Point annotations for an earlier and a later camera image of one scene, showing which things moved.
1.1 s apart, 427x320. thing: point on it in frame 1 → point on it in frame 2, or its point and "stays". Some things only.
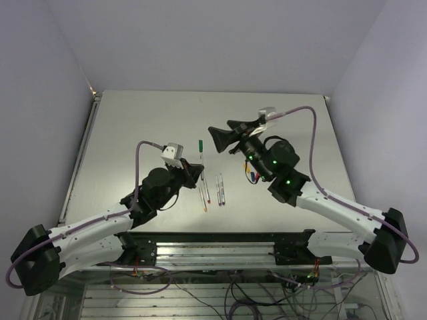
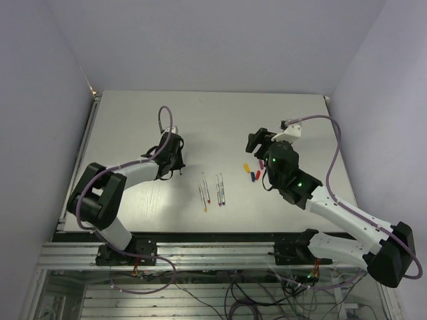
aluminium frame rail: (227, 257) stays
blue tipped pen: (222, 189) stays
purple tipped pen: (219, 193) stays
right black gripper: (224, 138) → (263, 137)
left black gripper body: (179, 177) → (176, 160)
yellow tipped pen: (202, 198) stays
